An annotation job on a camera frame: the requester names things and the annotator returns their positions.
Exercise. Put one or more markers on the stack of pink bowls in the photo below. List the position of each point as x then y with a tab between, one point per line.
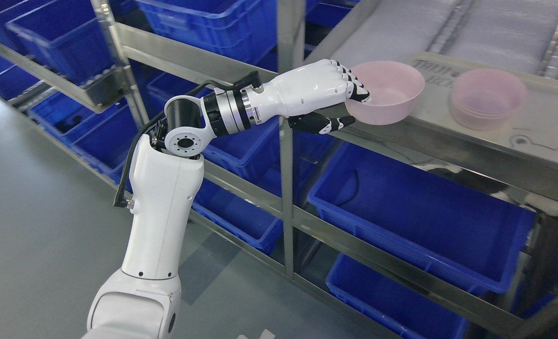
486	98

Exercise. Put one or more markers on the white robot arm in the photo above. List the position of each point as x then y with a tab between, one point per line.
162	174

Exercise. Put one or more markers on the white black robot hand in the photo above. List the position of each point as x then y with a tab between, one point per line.
299	93

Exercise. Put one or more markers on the pink ikea bowl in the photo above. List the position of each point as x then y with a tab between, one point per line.
393	87

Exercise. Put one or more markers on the large blue bin under shelf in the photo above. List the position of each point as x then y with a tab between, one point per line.
460	235

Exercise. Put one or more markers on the blue bin bottom shelf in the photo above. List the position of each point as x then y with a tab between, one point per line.
392	305

